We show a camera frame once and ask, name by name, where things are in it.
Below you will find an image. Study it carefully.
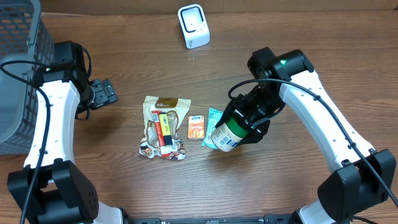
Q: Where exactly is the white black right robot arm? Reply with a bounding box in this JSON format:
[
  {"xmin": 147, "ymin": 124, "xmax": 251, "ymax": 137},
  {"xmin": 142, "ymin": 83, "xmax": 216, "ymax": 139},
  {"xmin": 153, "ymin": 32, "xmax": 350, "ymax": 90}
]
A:
[{"xmin": 211, "ymin": 47, "xmax": 396, "ymax": 223}]

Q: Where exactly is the yellow highlighter pen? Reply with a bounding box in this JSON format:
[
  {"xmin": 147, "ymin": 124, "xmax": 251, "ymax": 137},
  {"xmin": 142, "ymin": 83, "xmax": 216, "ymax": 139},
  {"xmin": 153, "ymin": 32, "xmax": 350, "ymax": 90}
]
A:
[{"xmin": 159, "ymin": 112, "xmax": 172, "ymax": 146}]

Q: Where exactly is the teal wet wipes pack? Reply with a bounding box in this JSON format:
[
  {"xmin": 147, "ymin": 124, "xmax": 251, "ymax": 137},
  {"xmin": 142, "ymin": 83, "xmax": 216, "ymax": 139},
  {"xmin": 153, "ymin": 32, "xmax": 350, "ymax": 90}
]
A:
[{"xmin": 201, "ymin": 108, "xmax": 223, "ymax": 149}]

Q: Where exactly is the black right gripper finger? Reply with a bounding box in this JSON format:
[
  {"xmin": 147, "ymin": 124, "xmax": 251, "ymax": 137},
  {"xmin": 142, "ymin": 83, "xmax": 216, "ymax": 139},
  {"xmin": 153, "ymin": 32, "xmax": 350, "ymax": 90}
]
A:
[
  {"xmin": 238, "ymin": 129, "xmax": 264, "ymax": 146},
  {"xmin": 215, "ymin": 108, "xmax": 233, "ymax": 128}
]

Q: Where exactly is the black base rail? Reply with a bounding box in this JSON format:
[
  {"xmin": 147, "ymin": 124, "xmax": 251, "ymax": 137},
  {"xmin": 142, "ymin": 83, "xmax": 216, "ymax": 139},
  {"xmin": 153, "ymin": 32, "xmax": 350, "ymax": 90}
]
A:
[{"xmin": 124, "ymin": 214, "xmax": 300, "ymax": 224}]

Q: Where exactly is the brown snack pouch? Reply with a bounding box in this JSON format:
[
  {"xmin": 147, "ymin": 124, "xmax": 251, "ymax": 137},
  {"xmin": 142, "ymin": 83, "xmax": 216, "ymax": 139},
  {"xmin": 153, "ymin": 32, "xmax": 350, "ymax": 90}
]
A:
[{"xmin": 139, "ymin": 96, "xmax": 191, "ymax": 160}]

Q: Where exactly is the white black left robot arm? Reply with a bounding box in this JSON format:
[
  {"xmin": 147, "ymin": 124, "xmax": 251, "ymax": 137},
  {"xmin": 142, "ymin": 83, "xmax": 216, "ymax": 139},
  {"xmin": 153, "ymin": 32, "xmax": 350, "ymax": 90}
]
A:
[{"xmin": 7, "ymin": 41, "xmax": 128, "ymax": 224}]

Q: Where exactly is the dark grey mesh basket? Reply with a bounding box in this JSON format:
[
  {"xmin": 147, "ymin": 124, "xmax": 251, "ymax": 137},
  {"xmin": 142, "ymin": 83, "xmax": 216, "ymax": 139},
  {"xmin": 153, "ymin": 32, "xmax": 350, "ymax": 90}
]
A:
[{"xmin": 0, "ymin": 0, "xmax": 57, "ymax": 155}]

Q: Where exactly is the white barcode scanner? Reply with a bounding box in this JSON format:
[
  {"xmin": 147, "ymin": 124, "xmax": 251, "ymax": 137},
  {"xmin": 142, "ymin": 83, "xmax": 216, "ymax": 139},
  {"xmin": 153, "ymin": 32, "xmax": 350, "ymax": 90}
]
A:
[{"xmin": 177, "ymin": 4, "xmax": 210, "ymax": 49}]

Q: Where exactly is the green lid jar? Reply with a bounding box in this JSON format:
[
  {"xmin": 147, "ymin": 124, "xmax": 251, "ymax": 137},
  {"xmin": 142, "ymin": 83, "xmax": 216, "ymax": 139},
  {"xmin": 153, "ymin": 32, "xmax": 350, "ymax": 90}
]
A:
[{"xmin": 211, "ymin": 118, "xmax": 248, "ymax": 152}]

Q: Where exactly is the orange Kleenex tissue pack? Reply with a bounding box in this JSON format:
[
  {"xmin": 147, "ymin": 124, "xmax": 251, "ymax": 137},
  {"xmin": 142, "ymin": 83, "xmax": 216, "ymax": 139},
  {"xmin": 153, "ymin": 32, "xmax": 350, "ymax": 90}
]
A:
[{"xmin": 188, "ymin": 115, "xmax": 205, "ymax": 140}]

